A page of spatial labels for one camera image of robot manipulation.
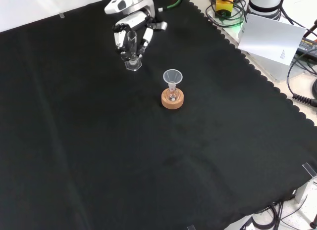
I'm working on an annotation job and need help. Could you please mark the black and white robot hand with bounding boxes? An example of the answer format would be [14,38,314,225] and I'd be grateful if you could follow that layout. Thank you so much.
[113,11,168,63]

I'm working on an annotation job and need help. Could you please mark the clear glass graduated cylinder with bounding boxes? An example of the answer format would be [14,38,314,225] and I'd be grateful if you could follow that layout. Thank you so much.
[124,30,142,72]

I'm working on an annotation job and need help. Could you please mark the clear round-bottom flask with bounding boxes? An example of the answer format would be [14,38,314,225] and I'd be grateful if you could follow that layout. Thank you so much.
[166,83,180,102]

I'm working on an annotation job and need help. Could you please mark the clear plastic funnel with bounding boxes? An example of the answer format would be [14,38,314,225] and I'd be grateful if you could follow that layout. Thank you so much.
[162,69,183,90]

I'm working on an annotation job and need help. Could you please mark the yellow stop button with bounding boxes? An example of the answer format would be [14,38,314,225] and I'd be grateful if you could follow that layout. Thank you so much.
[214,0,234,19]

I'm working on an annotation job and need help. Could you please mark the black cloth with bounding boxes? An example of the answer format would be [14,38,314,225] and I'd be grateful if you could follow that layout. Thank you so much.
[0,0,317,230]

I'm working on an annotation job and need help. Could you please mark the black power adapter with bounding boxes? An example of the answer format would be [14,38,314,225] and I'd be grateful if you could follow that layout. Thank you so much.
[296,36,317,55]

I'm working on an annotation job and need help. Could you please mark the green cable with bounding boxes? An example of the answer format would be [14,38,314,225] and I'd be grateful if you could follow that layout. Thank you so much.
[158,0,184,12]

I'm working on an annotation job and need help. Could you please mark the cork ring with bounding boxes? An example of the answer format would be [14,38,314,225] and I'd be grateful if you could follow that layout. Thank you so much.
[160,88,185,109]

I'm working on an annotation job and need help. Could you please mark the black cable bundle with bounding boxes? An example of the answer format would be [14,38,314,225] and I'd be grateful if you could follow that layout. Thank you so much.
[205,0,248,28]

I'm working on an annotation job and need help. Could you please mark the black coiled cable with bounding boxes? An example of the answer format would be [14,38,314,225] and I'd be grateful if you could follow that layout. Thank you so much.
[287,54,317,106]

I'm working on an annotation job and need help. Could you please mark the black floor cables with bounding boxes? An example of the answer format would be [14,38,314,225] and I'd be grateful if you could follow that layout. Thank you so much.
[239,200,310,230]

